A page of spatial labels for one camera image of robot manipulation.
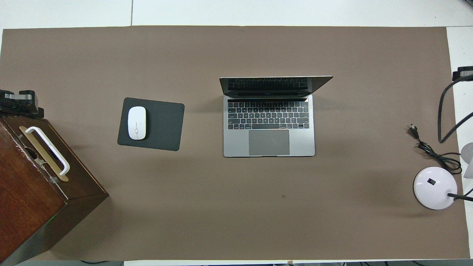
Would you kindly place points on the grey laptop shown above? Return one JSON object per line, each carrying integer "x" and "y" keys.
{"x": 268, "y": 142}

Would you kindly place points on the dark grey mouse pad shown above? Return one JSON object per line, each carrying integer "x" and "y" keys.
{"x": 164, "y": 125}

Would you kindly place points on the white computer mouse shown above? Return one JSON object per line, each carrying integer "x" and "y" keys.
{"x": 136, "y": 123}

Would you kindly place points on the white desk lamp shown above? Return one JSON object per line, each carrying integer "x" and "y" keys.
{"x": 433, "y": 187}

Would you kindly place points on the black stand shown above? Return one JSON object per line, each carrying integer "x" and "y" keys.
{"x": 18, "y": 102}
{"x": 449, "y": 107}

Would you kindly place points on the brown wooden box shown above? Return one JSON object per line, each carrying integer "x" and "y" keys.
{"x": 26, "y": 192}

